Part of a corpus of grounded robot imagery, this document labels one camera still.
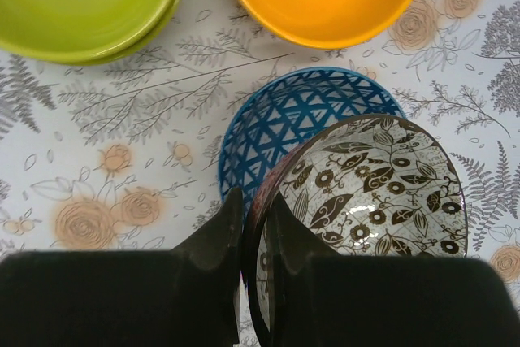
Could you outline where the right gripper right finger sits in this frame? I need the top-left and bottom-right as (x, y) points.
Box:
(266, 197), (519, 346)

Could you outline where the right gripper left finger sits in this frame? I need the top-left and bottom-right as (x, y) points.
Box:
(1, 189), (243, 346)

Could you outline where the red floral pattern bowl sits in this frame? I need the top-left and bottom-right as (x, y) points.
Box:
(243, 114), (468, 340)

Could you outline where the red diamond pattern bowl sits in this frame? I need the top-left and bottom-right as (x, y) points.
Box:
(218, 67), (405, 206)

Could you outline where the lime green bowl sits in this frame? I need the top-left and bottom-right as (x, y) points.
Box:
(1, 0), (172, 63)
(73, 0), (180, 66)

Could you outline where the floral table mat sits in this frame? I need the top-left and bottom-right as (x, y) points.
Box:
(1, 0), (519, 314)

